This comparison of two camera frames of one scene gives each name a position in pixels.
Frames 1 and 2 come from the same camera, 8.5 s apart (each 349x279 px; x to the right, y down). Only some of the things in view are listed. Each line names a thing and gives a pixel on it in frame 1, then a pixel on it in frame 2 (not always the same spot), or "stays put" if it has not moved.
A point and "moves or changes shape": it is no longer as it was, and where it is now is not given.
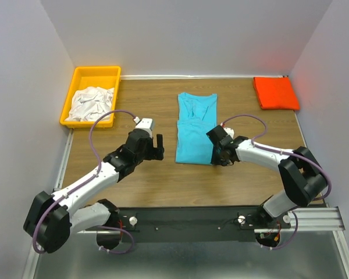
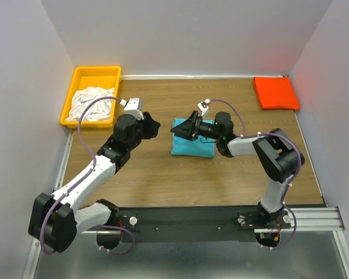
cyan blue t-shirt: (197, 115) moves or changes shape
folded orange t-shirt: (276, 93) stays put
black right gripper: (216, 160) -> (189, 129)
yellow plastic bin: (98, 77) stays put
